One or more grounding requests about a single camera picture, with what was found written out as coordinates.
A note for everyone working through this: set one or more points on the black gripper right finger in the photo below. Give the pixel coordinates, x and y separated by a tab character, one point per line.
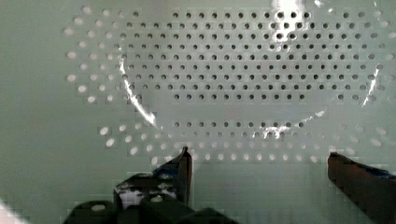
371	189

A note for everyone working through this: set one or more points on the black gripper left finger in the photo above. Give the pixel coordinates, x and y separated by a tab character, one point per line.
158	197

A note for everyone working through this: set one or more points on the mint green plastic strainer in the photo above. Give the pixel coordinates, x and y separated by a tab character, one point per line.
260	92

